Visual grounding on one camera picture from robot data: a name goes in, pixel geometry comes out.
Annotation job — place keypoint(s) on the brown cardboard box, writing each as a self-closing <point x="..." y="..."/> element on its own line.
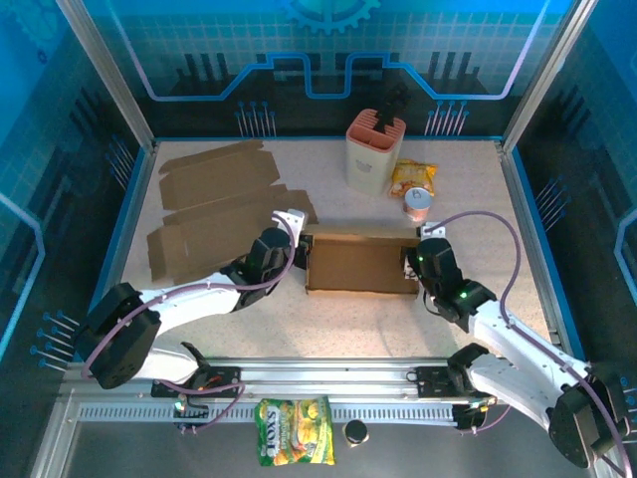
<point x="358" y="264"/>
<point x="214" y="179"/>

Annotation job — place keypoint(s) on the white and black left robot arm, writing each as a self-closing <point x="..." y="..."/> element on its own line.
<point x="189" y="304"/>

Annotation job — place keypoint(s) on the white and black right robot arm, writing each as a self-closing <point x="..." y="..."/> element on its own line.
<point x="507" y="343"/>

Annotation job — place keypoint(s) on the black controller box with LED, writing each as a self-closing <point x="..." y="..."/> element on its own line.
<point x="185" y="425"/>
<point x="465" y="420"/>

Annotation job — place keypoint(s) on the tin can orange print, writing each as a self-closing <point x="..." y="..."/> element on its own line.
<point x="418" y="204"/>

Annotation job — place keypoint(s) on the yellow snack bag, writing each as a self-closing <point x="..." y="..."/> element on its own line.
<point x="413" y="174"/>

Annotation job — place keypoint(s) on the cream knife block pink top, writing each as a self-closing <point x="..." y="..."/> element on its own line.
<point x="368" y="169"/>

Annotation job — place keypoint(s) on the green candy bag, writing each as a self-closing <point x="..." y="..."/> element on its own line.
<point x="293" y="430"/>

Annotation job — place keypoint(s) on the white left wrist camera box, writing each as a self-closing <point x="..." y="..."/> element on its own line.
<point x="291" y="219"/>

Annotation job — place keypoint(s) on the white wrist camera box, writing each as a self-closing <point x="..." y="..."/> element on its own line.
<point x="291" y="219"/>
<point x="432" y="230"/>

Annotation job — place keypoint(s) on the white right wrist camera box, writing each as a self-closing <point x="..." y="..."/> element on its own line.
<point x="432" y="230"/>

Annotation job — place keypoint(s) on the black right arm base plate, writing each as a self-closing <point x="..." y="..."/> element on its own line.
<point x="430" y="381"/>

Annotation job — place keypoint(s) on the aluminium frame rail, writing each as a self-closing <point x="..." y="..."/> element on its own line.
<point x="323" y="378"/>

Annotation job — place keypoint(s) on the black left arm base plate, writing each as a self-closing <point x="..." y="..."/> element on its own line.
<point x="224" y="378"/>

